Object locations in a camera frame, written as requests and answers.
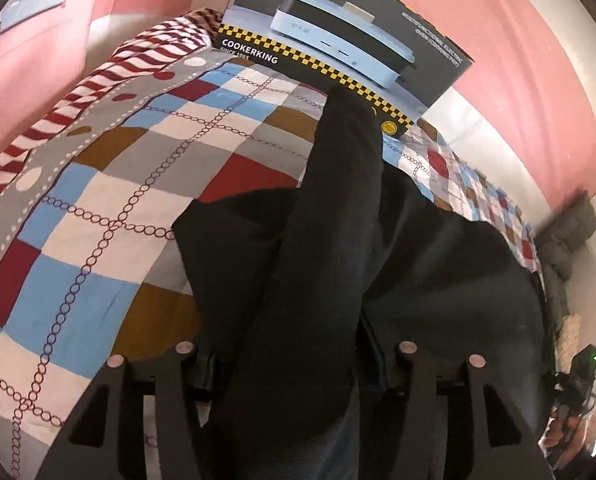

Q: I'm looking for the person's right hand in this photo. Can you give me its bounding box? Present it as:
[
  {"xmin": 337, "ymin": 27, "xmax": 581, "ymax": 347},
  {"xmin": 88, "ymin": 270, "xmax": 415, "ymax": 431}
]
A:
[{"xmin": 540, "ymin": 404, "xmax": 595, "ymax": 467}]

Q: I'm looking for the checkered bed blanket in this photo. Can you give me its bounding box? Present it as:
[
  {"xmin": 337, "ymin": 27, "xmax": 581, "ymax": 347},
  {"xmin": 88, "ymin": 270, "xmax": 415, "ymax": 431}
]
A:
[{"xmin": 0, "ymin": 55, "xmax": 544, "ymax": 477}]

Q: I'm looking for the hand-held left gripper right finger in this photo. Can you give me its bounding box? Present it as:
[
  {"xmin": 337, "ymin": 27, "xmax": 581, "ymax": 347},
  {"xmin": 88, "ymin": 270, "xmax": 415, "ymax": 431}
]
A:
[{"xmin": 378, "ymin": 341, "xmax": 554, "ymax": 480}]

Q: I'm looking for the grey folded blanket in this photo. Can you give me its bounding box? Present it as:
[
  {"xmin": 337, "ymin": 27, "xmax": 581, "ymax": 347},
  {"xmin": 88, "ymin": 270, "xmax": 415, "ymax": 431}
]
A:
[{"xmin": 533, "ymin": 192, "xmax": 596, "ymax": 282}]

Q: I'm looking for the red white striped pillow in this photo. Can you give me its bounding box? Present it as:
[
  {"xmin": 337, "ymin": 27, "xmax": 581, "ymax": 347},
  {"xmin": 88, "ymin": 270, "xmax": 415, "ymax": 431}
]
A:
[{"xmin": 0, "ymin": 8, "xmax": 235, "ymax": 286}]

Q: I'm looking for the dark appliance cardboard box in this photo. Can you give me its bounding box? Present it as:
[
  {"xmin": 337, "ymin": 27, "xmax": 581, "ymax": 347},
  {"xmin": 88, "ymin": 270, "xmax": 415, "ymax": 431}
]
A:
[{"xmin": 218, "ymin": 0, "xmax": 476, "ymax": 138}]

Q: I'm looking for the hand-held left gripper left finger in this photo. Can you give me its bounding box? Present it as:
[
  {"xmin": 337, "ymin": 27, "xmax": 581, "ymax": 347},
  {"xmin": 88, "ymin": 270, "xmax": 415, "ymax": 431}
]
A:
[{"xmin": 35, "ymin": 341, "xmax": 219, "ymax": 480}]

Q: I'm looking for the black garment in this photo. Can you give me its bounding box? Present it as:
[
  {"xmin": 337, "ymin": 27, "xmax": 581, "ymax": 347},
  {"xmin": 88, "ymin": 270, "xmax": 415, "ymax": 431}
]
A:
[{"xmin": 172, "ymin": 85, "xmax": 554, "ymax": 480}]

